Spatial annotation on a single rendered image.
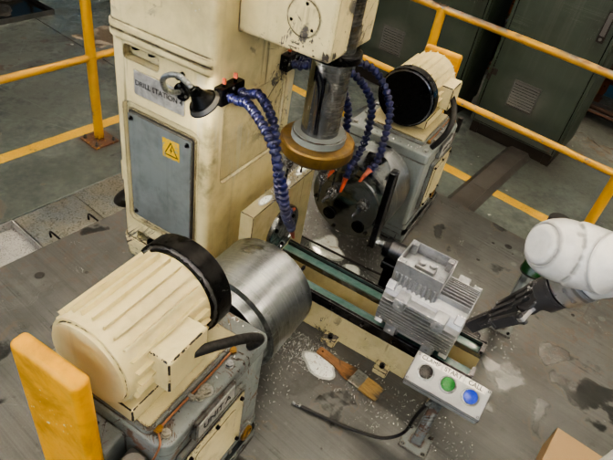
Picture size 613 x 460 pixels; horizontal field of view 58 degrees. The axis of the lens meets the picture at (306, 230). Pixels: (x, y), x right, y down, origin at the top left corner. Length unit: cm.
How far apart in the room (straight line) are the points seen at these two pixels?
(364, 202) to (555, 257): 76
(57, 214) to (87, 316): 168
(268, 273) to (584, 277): 61
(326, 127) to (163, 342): 63
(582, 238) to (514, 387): 77
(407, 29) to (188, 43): 356
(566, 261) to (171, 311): 62
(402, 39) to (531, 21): 100
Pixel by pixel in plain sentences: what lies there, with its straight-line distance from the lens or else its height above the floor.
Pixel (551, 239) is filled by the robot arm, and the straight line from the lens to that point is 95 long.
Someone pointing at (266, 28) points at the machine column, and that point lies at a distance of 118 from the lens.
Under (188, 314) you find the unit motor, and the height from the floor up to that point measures 132.
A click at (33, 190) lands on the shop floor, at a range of 339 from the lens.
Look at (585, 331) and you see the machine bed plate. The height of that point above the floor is 80.
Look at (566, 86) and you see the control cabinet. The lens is 427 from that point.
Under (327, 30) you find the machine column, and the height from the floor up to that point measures 162.
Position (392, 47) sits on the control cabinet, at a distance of 475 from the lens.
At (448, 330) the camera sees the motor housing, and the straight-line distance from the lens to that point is 134.
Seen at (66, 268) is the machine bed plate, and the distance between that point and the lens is 173.
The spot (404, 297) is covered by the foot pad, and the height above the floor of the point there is 108.
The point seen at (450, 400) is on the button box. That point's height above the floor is 105.
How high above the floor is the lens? 200
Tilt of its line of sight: 40 degrees down
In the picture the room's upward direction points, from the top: 11 degrees clockwise
